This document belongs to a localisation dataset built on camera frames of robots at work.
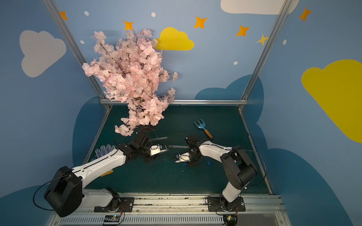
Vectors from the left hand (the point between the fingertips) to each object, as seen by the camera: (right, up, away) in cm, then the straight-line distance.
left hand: (158, 149), depth 86 cm
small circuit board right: (+41, -35, -12) cm, 55 cm away
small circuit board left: (-22, -34, -13) cm, 43 cm away
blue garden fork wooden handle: (+31, +14, +22) cm, 41 cm away
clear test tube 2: (+12, 0, +12) cm, 17 cm away
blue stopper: (+32, -9, +3) cm, 34 cm away
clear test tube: (0, +5, +15) cm, 16 cm away
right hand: (+21, -7, +6) cm, 23 cm away
